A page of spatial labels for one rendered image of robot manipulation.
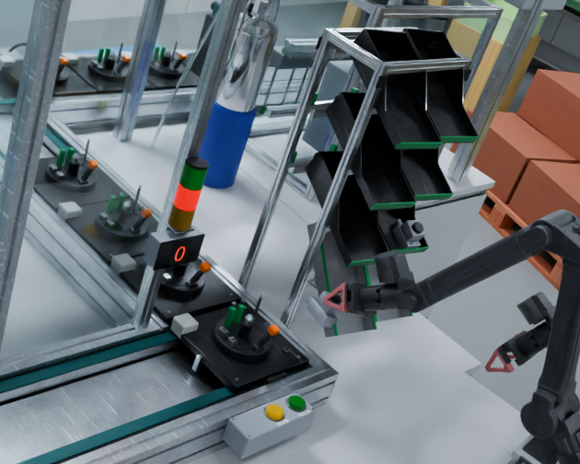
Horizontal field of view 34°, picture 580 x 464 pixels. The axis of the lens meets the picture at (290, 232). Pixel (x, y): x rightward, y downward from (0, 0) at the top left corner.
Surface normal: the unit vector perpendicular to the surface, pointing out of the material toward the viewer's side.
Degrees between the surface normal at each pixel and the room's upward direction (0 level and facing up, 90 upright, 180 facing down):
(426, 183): 25
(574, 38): 90
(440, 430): 0
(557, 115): 90
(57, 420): 0
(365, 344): 0
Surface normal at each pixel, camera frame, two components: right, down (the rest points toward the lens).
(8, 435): 0.30, -0.82
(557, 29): -0.61, 0.22
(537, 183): -0.87, -0.04
